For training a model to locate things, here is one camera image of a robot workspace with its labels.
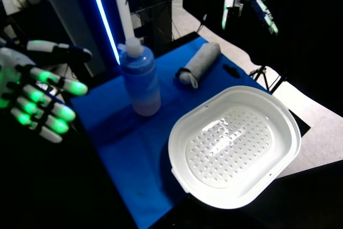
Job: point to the blue bottle with white cap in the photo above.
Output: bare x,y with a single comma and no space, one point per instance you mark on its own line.
140,84

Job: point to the grey umbrella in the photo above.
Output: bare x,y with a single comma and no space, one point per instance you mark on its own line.
199,60

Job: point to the grey square column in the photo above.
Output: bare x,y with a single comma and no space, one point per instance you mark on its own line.
67,11

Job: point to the glowing blue light strip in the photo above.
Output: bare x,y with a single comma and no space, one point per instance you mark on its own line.
103,17

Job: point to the blue table cloth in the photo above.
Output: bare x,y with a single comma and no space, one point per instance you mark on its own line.
139,154

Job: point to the black metal rack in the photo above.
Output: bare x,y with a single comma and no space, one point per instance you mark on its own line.
152,25

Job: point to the small black object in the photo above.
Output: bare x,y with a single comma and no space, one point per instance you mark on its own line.
231,70

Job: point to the white perforated plastic basket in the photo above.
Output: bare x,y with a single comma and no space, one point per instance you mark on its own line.
235,143

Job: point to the black tripod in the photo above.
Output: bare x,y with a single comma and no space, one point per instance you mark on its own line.
264,74

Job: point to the white round post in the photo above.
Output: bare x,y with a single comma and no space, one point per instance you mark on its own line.
123,6

